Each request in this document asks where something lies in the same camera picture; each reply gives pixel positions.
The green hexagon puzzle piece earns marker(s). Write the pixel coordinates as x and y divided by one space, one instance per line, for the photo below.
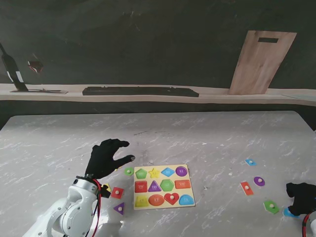
129 171

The yellow trapezoid puzzle piece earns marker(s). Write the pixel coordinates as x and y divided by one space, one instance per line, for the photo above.
107 186

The red square puzzle piece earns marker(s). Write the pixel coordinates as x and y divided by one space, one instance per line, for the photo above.
117 192

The blue semicircle puzzle piece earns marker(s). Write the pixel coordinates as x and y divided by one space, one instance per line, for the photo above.
287 213

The green pentagon puzzle piece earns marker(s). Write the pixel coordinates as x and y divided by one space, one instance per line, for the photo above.
271 207

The red heart puzzle piece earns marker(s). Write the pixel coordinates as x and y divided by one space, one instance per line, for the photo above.
172 198

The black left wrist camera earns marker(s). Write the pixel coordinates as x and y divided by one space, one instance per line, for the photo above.
105 191

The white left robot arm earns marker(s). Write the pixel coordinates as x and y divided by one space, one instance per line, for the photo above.
71 212

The dark wine bottle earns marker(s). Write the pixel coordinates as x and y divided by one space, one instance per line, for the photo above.
12 69

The flat wooden coaster board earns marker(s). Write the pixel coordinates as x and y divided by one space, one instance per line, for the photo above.
54 91

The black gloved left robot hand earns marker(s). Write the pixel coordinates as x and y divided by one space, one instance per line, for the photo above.
102 161

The orange rectangle puzzle piece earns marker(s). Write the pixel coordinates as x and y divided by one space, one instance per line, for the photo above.
247 188

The long wooden shelf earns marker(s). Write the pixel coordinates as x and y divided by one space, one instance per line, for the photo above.
222 97

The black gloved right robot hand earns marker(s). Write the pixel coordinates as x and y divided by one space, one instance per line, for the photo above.
304 197

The blue diamond puzzle piece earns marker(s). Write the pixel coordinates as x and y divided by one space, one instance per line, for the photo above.
250 162

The purple triangle puzzle piece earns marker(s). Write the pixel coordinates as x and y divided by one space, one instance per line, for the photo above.
120 209

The long black tray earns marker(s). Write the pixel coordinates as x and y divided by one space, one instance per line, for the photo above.
140 91

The wooden cutting board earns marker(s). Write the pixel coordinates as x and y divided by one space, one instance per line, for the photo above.
259 66

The purple circle puzzle piece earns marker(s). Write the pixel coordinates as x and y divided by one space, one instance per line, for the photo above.
259 181

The red wine glass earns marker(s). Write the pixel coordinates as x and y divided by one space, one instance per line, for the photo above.
35 66

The wooden shape puzzle board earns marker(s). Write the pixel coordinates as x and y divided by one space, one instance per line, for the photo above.
163 177

